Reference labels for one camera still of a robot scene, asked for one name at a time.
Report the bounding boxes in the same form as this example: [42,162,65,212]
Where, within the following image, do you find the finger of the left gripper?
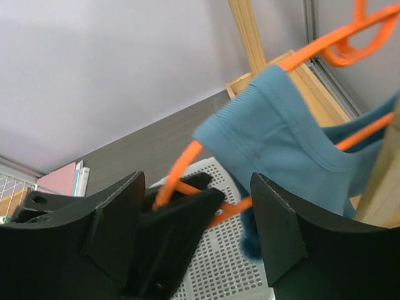
[119,172,225,299]

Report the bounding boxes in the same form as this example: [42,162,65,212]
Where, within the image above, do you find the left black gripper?
[11,191,81,223]

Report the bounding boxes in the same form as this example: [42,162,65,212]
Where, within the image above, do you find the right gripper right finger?
[251,173,399,299]

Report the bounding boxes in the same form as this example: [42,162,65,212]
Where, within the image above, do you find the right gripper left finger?
[1,171,145,299]

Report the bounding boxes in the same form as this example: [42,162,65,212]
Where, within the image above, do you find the blue tank top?
[192,64,400,261]

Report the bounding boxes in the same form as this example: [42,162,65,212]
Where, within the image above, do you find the orange plastic hanger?
[154,1,399,216]

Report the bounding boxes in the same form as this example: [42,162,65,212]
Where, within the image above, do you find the pink folder stack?
[36,160,90,197]

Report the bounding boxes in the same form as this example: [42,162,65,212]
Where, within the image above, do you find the white plastic basket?
[149,156,276,300]

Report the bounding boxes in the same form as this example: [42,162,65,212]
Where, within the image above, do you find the wooden clothes rack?
[225,0,400,229]

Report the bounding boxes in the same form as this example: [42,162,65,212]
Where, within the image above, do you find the white wire shelf rack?
[0,164,38,224]

